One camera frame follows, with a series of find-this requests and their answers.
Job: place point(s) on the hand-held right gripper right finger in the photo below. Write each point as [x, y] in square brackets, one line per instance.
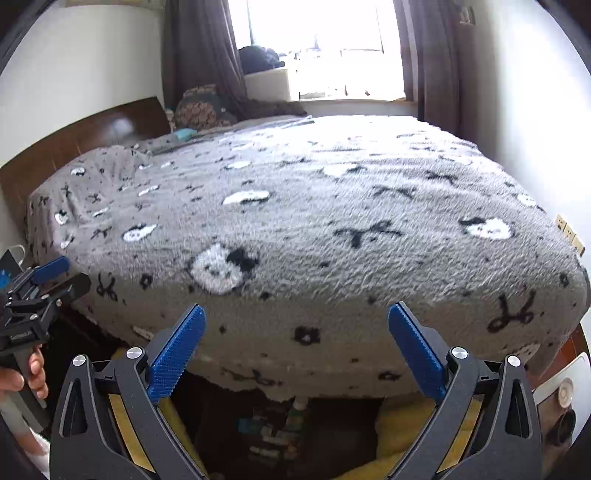
[415, 350]

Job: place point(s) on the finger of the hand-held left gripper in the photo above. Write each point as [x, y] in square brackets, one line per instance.
[51, 270]
[69, 288]

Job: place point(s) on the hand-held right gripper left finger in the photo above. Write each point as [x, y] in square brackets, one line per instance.
[178, 350]

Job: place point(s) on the yellow bag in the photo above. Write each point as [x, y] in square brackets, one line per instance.
[401, 434]

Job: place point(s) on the blue wet wipes packet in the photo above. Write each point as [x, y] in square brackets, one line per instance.
[249, 425]

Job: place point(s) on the green daisy print tube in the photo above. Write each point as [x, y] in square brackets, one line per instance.
[299, 405]

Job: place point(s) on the person's left hand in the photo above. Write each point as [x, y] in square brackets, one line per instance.
[38, 378]

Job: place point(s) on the small blue box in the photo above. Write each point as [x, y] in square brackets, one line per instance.
[5, 277]

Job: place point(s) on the brown wooden headboard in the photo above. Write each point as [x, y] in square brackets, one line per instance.
[69, 143]

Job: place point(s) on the white rounded tray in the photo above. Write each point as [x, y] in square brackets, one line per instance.
[549, 387]

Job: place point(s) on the grey printed blanket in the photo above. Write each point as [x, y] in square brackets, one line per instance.
[323, 240]

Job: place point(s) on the small white round cup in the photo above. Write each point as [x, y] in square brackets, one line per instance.
[565, 393]

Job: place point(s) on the black round object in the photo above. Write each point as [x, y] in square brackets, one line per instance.
[561, 429]

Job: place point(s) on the small teal item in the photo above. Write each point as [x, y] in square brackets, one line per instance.
[184, 134]

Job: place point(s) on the patterned brown pillow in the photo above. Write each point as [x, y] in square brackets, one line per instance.
[203, 110]

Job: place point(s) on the dark brown cloth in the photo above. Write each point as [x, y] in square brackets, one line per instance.
[272, 109]

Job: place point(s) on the brown curtain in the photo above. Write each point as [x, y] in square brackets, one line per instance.
[198, 50]
[429, 60]

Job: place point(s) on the white sill box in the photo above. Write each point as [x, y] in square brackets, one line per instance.
[270, 85]

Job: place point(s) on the dark blue clothing pile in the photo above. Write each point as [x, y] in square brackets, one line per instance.
[258, 60]

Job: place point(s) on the bright window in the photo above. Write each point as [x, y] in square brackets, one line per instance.
[323, 46]

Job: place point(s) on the beige wall socket panel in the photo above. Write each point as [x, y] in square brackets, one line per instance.
[571, 237]

